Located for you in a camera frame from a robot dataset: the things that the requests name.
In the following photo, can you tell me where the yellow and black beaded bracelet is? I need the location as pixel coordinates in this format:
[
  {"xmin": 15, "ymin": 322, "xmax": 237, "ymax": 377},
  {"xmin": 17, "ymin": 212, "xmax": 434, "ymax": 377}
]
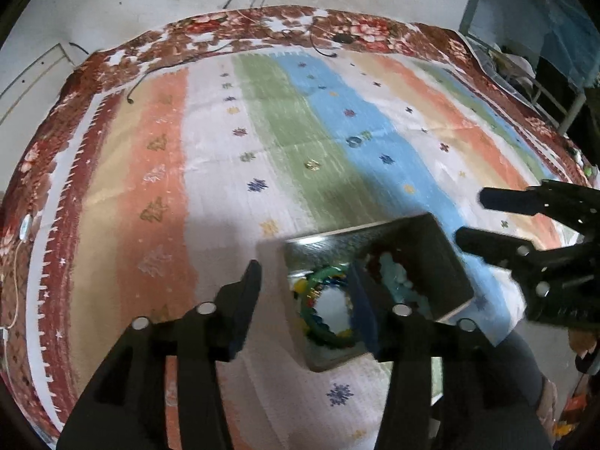
[{"xmin": 291, "ymin": 276, "xmax": 320, "ymax": 338}]

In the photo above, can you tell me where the striped pastel mat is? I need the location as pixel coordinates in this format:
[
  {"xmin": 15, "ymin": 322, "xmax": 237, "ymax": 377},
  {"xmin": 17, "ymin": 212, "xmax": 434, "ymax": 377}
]
[{"xmin": 25, "ymin": 49, "xmax": 591, "ymax": 450}]

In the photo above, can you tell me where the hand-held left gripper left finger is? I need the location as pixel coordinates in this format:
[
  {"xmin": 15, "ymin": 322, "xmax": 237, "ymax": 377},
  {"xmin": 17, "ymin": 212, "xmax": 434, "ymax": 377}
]
[{"xmin": 56, "ymin": 259, "xmax": 263, "ymax": 450}]

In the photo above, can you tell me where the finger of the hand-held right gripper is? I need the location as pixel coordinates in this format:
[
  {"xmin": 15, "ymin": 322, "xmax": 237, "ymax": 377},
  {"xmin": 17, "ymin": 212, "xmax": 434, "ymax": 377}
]
[
  {"xmin": 456, "ymin": 226, "xmax": 542, "ymax": 275},
  {"xmin": 478, "ymin": 186, "xmax": 556, "ymax": 220}
]

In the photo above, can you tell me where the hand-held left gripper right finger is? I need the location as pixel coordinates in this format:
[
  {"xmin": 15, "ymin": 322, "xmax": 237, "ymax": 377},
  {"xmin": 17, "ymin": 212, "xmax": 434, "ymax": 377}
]
[{"xmin": 347, "ymin": 259, "xmax": 512, "ymax": 450}]

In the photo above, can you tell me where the blue hanging cloth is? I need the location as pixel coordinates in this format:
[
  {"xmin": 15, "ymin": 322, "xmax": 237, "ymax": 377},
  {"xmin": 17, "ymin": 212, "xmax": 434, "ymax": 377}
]
[{"xmin": 462, "ymin": 0, "xmax": 600, "ymax": 90}]

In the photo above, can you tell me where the turquoise beaded bracelet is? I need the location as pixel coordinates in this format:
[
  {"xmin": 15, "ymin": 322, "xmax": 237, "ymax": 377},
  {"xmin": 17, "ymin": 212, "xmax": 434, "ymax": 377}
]
[{"xmin": 377, "ymin": 250, "xmax": 432, "ymax": 315}]

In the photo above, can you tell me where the person's leg in dark trousers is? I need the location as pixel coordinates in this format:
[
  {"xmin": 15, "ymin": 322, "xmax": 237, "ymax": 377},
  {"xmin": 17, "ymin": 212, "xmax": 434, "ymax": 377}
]
[{"xmin": 492, "ymin": 330, "xmax": 556, "ymax": 450}]

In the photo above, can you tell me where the metal rack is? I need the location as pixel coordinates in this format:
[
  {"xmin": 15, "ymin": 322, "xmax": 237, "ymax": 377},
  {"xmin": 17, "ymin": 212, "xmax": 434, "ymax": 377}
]
[{"xmin": 478, "ymin": 42, "xmax": 600, "ymax": 151}]

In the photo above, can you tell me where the colourful bead bracelet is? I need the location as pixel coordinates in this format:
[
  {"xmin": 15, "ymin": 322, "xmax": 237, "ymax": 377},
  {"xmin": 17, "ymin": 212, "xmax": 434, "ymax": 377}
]
[{"xmin": 300, "ymin": 265, "xmax": 362, "ymax": 350}]

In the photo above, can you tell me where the white charging cable with puck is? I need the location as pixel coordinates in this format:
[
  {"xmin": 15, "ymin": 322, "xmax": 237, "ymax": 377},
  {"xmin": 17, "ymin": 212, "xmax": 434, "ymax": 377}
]
[{"xmin": 0, "ymin": 213, "xmax": 36, "ymax": 338}]

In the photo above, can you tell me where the rectangular metal tin box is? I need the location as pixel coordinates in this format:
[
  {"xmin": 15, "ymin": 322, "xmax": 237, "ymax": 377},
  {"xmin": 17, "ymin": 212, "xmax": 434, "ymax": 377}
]
[{"xmin": 283, "ymin": 212, "xmax": 476, "ymax": 373}]

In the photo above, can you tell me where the short black cable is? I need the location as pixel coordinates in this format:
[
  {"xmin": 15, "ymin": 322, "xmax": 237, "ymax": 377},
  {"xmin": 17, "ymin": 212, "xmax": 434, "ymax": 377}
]
[{"xmin": 307, "ymin": 28, "xmax": 338, "ymax": 57}]

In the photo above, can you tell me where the long black cable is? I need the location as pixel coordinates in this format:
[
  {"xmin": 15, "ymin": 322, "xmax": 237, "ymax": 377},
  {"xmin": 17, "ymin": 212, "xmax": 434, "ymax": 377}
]
[{"xmin": 126, "ymin": 40, "xmax": 249, "ymax": 104}]

